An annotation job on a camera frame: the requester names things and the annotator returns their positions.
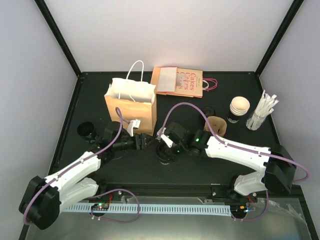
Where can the stack of paper cups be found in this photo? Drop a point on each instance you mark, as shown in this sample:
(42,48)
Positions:
(238,107)

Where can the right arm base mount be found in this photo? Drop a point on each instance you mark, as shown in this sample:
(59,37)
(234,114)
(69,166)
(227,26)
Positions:
(226,194)

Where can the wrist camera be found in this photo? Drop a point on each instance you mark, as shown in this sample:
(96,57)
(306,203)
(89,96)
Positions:
(132,125)
(161,136)

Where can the black paper cup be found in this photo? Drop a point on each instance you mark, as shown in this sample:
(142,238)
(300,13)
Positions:
(87,131)
(163,161)

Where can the orange paper bag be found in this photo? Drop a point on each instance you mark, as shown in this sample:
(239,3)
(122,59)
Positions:
(135,99)

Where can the jar of white stirrers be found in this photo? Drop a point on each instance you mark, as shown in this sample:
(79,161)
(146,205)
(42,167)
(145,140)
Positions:
(263,109)

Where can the black frame post right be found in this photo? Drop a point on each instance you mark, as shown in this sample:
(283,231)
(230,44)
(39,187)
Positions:
(287,20)

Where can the black frame post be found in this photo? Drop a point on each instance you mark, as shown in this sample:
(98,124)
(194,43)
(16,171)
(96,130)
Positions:
(47,15)
(287,20)

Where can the black frame post left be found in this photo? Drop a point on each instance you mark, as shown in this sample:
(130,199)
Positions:
(47,15)

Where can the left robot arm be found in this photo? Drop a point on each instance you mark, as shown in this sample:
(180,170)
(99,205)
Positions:
(45,198)

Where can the Cakes printed paper bag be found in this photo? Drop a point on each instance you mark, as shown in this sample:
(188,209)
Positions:
(190,83)

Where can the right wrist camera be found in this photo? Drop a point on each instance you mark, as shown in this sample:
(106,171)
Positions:
(161,136)

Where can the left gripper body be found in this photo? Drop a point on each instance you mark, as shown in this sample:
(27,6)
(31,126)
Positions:
(139,146)

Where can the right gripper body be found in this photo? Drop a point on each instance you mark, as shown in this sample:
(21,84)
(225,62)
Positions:
(173,155)

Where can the light blue cable duct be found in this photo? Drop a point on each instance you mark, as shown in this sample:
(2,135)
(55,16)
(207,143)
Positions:
(157,209)

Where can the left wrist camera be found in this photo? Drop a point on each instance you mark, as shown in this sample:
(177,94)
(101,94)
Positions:
(132,125)

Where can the orange flat bag stack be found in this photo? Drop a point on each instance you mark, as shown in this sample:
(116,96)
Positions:
(164,79)

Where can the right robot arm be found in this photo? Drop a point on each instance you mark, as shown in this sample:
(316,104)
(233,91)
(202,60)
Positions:
(270,173)

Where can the stack of black lids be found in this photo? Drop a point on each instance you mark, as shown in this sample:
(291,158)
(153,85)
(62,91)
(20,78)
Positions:
(209,111)

